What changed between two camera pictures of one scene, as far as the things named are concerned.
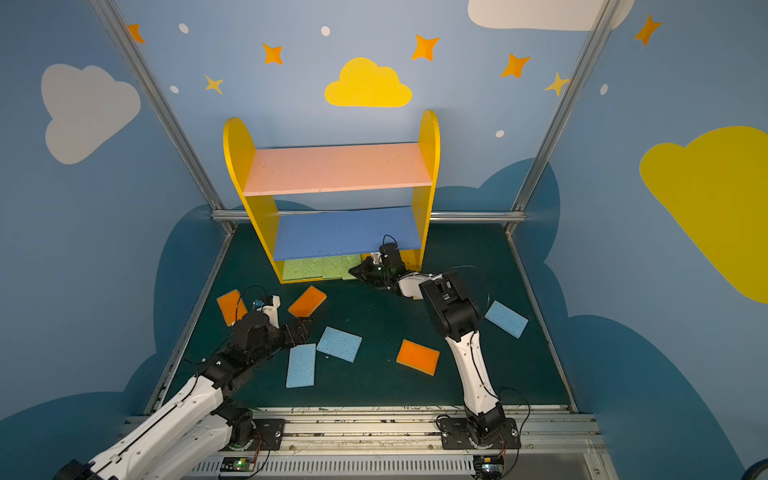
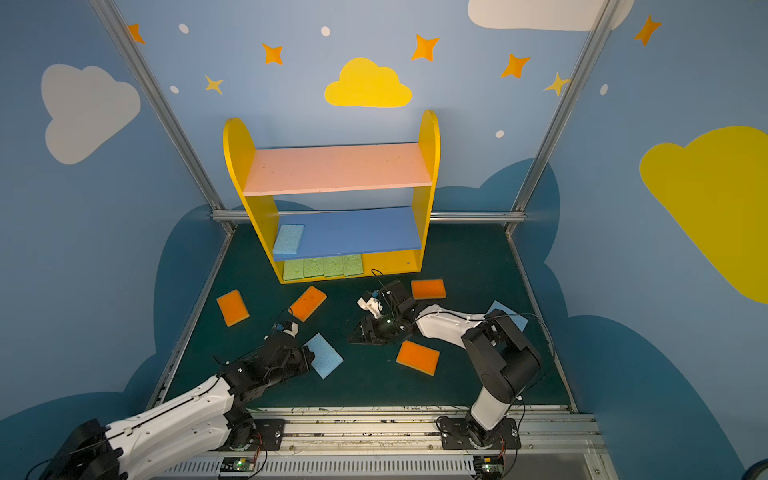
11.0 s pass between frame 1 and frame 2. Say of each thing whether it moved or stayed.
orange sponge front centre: stayed
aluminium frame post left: stayed
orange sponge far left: stayed
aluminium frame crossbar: stayed
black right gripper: moved
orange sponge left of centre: stayed
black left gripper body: moved
